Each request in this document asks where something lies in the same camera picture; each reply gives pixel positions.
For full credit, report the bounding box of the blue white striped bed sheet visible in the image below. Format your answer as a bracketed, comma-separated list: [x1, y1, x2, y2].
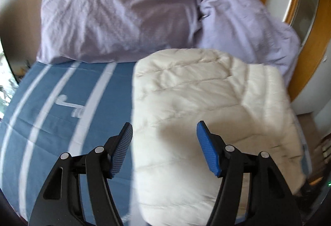
[0, 59, 311, 224]

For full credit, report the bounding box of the light lavender pillow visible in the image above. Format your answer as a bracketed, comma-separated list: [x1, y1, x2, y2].
[198, 0, 302, 82]

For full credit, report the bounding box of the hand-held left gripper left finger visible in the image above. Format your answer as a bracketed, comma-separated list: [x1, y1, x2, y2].
[28, 122, 134, 226]

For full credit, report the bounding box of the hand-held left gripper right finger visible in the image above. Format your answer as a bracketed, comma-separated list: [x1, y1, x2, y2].
[196, 121, 303, 226]

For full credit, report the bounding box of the frosted glass door panel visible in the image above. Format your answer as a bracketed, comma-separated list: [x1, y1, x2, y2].
[292, 0, 321, 44]

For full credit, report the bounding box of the dark lavender pillow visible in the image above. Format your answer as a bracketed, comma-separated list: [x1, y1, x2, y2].
[36, 0, 203, 63]

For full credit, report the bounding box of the cream white puffer jacket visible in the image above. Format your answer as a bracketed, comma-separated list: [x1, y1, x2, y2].
[131, 48, 307, 225]

